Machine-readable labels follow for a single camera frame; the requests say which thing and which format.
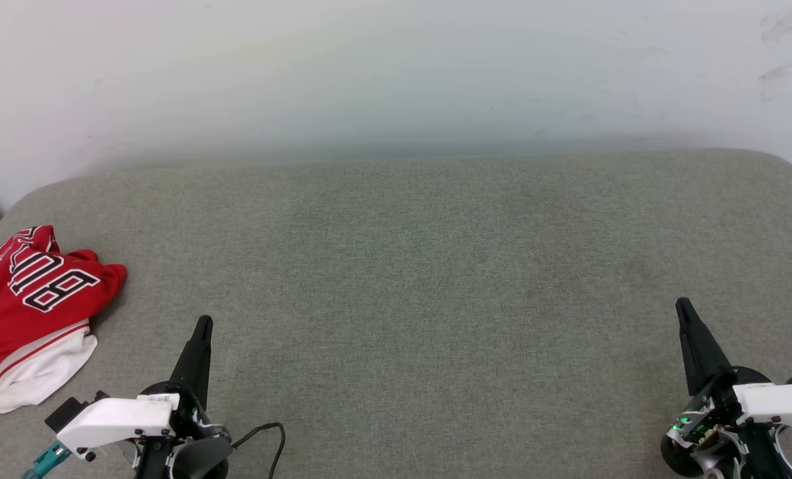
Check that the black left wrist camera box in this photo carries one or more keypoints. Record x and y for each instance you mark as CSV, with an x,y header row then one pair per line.
x,y
66,416

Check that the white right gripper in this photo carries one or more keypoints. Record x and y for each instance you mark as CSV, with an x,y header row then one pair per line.
x,y
785,402

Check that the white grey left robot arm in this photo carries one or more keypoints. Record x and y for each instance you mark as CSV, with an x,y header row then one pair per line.
x,y
196,456

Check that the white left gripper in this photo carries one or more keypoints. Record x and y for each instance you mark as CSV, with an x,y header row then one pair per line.
x,y
116,419

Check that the red white Bulls jersey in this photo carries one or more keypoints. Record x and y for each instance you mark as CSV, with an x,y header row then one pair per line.
x,y
30,313

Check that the grey fabric sofa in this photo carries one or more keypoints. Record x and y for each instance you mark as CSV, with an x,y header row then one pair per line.
x,y
422,299

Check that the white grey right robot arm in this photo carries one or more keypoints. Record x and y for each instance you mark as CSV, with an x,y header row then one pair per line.
x,y
692,459

